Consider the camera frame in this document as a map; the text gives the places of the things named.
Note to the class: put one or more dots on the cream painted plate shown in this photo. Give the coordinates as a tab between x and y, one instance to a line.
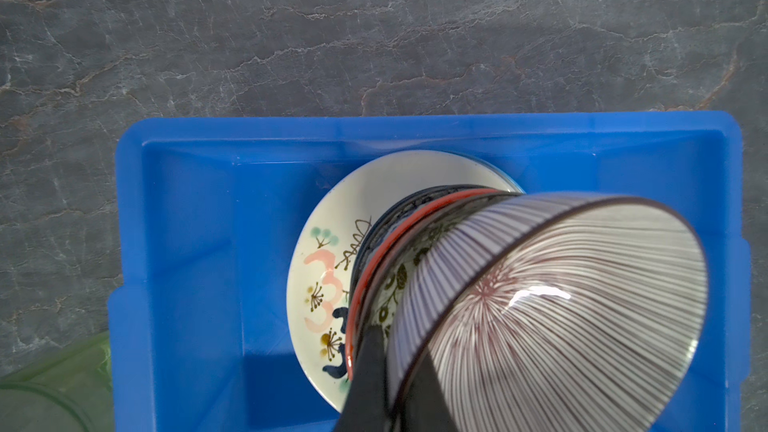
318	284

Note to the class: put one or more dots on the green glass cup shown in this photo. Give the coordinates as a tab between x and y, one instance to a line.
70	390

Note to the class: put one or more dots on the olive leaf pattern bowl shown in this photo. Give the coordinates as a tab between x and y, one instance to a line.
382	283

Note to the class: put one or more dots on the white watermelon plate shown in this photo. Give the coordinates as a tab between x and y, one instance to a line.
514	186

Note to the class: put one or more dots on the orange patterned bowl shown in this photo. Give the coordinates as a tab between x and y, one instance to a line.
393	250

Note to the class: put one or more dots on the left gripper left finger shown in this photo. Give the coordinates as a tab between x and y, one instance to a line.
365	406

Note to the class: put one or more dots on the blue plastic bin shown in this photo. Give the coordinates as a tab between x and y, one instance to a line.
210	210

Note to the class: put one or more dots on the purple striped bowl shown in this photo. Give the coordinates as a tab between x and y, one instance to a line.
559	311

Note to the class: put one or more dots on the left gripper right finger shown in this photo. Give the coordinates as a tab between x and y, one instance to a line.
425	409

